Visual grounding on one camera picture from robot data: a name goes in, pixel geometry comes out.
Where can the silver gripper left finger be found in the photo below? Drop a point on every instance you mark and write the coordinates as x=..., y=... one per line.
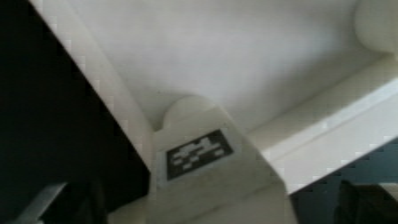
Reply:
x=68, y=204

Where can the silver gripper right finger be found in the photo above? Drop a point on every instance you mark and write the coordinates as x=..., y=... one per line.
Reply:
x=367, y=203

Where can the white table leg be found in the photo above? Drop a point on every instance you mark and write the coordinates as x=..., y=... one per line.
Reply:
x=216, y=185

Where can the white square table top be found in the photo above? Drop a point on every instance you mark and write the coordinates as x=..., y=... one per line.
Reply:
x=285, y=58

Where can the white U-shaped fence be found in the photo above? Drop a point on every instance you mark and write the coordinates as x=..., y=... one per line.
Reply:
x=329, y=145

